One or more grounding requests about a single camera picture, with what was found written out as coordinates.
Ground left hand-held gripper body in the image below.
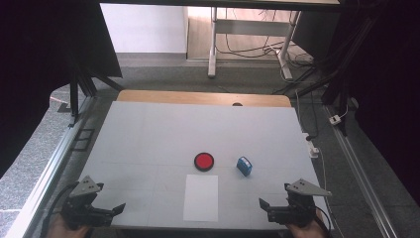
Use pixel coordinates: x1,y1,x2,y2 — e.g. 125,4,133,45
60,175,115,230

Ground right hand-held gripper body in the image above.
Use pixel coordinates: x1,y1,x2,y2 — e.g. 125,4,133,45
267,178,333,229

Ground blue stamp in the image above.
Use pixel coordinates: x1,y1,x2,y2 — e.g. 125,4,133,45
236,156,254,178

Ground person's right hand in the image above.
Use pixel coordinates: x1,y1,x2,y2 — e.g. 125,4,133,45
286,209,327,238

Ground person's left hand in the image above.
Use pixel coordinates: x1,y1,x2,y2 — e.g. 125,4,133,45
47,213,91,238

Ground white paper sheet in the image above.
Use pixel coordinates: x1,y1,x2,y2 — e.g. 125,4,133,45
182,174,220,223

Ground round red ink pad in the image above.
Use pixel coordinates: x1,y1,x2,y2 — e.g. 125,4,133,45
193,152,215,173

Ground white table mat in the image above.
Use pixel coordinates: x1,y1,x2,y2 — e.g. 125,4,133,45
77,100,335,231

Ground black metal stand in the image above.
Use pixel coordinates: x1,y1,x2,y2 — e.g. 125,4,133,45
57,62,126,129

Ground wooden table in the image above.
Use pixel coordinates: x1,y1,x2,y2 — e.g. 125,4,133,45
116,89,293,108

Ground black curtain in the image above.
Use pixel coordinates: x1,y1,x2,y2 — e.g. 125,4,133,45
291,0,420,207
0,0,124,179

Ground left hand-held gripper cable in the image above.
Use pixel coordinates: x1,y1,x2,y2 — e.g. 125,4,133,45
39,180,80,238

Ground hand-held gripper cable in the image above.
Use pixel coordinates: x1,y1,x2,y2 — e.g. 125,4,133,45
314,205,333,238
39,180,80,238

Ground right hand-held gripper cable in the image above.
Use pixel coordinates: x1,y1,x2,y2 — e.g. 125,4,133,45
314,205,333,238

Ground aluminium floor rail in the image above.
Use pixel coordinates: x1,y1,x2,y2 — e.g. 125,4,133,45
4,95,97,238
321,104,399,238

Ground bundle of black floor cables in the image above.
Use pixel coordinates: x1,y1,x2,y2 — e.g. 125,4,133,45
216,8,331,97

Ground white desk frame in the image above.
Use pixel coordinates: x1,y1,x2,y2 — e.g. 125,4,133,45
207,7,302,80

